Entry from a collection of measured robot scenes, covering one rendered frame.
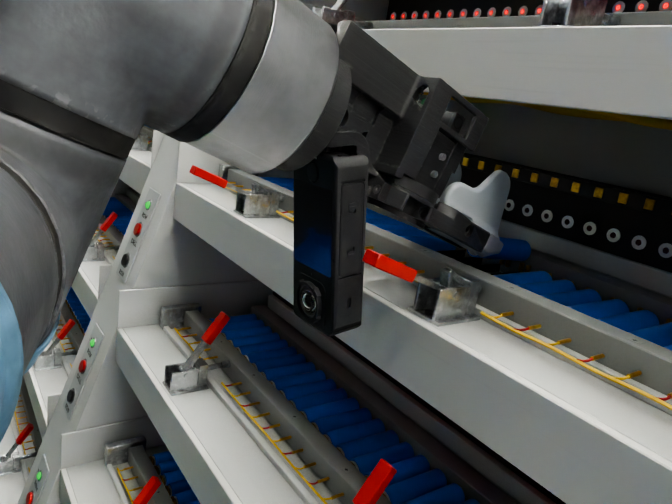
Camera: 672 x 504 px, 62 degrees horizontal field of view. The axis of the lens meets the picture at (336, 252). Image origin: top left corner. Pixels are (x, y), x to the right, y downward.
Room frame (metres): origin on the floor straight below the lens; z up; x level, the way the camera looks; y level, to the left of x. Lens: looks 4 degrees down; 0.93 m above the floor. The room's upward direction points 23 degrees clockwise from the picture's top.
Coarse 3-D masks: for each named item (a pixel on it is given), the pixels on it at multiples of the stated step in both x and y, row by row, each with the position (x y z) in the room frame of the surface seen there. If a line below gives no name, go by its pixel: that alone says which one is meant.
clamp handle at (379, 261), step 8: (368, 256) 0.31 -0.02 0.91; (376, 256) 0.31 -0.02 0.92; (384, 256) 0.31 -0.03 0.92; (376, 264) 0.31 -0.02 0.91; (384, 264) 0.31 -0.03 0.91; (392, 264) 0.31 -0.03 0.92; (400, 264) 0.32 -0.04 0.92; (392, 272) 0.32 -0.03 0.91; (400, 272) 0.32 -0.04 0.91; (408, 272) 0.32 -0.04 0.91; (416, 272) 0.33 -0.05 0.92; (448, 272) 0.35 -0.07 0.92; (408, 280) 0.33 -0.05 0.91; (416, 280) 0.33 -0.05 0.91; (424, 280) 0.34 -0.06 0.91; (440, 280) 0.36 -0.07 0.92; (448, 280) 0.35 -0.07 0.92; (440, 288) 0.35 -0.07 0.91
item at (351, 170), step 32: (320, 160) 0.32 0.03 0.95; (352, 160) 0.32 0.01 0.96; (320, 192) 0.32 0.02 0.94; (352, 192) 0.32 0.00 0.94; (320, 224) 0.33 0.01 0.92; (352, 224) 0.32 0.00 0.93; (320, 256) 0.33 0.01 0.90; (352, 256) 0.33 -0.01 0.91; (320, 288) 0.34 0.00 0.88; (352, 288) 0.34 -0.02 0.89; (320, 320) 0.34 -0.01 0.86; (352, 320) 0.34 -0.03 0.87
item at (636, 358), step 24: (288, 192) 0.59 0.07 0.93; (384, 240) 0.45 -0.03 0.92; (408, 240) 0.45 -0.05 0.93; (408, 264) 0.43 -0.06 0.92; (432, 264) 0.41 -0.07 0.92; (456, 264) 0.40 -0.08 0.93; (504, 288) 0.36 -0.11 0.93; (480, 312) 0.35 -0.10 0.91; (504, 312) 0.35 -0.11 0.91; (528, 312) 0.35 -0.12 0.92; (552, 312) 0.33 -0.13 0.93; (576, 312) 0.33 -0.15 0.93; (528, 336) 0.32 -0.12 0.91; (552, 336) 0.33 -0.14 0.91; (576, 336) 0.32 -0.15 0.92; (600, 336) 0.31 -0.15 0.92; (624, 336) 0.31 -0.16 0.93; (576, 360) 0.30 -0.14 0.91; (600, 360) 0.31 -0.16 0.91; (624, 360) 0.30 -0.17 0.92; (648, 360) 0.29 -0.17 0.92; (624, 384) 0.28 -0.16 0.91; (648, 384) 0.29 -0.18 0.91
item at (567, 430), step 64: (192, 192) 0.63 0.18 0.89; (256, 256) 0.51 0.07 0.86; (576, 256) 0.47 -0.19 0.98; (384, 320) 0.37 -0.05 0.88; (448, 384) 0.32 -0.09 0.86; (512, 384) 0.29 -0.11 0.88; (576, 384) 0.29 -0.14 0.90; (512, 448) 0.29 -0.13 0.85; (576, 448) 0.26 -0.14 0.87; (640, 448) 0.24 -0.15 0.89
